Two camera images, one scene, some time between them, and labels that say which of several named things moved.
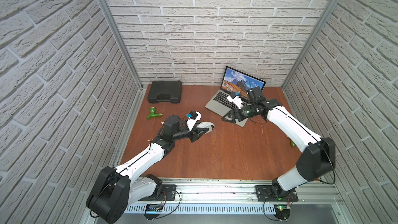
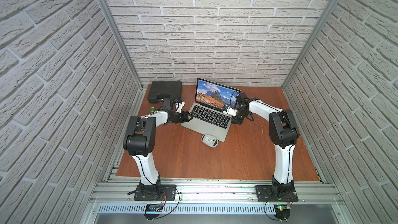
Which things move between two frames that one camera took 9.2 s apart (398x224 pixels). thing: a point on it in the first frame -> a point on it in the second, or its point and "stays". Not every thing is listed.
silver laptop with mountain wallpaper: x=233 y=81 -> x=214 y=110
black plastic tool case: x=166 y=91 stays
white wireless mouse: x=209 y=125 -> x=210 y=140
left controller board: x=153 y=211 stays
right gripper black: x=231 y=113 stays
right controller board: x=283 y=211 stays
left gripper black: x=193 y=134 -> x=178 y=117
